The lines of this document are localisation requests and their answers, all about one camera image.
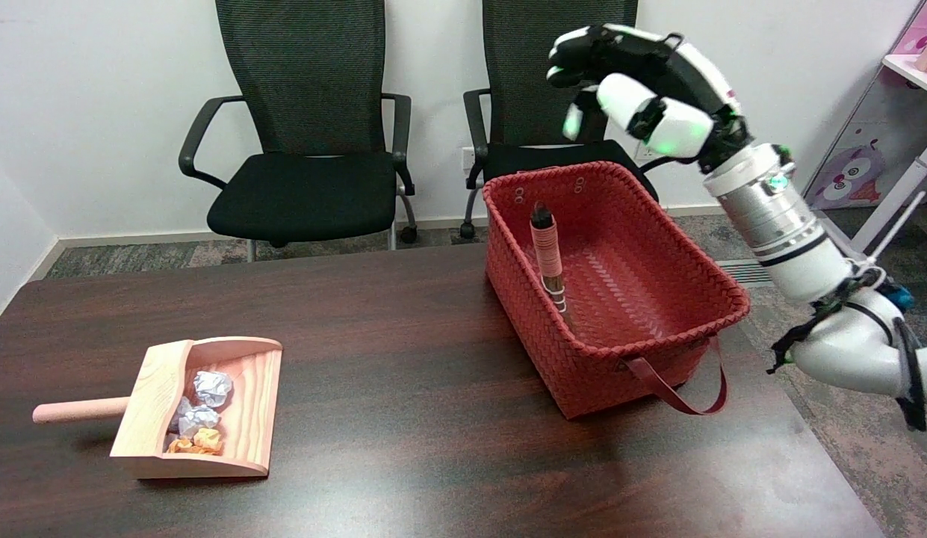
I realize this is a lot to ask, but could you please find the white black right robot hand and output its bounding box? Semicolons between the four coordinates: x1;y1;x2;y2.
546;23;753;175

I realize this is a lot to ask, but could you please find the small straw hand broom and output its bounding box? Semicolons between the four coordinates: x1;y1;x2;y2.
530;201;569;315

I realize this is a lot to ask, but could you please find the red woven basket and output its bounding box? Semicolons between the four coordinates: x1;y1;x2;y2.
482;161;751;420

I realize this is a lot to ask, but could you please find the black mesh office chair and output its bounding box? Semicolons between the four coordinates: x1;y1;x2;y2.
179;0;419;264
462;0;680;240

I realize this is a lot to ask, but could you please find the metal floor vent grille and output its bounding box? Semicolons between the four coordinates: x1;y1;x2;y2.
721;259;774;285

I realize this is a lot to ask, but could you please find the white pink children's desk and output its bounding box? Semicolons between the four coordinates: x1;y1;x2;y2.
797;0;927;255

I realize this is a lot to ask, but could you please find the white crumpled paper ball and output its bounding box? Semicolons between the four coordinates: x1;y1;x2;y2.
177;405;222;439
193;371;234;409

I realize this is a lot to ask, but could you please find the wooden dustpan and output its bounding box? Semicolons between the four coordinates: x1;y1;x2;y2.
32;336;284;480

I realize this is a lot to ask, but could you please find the yellow crumpled paper ball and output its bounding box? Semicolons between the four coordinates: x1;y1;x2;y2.
168;427;224;456

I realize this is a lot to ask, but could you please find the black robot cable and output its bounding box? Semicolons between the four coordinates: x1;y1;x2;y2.
766;273;927;433

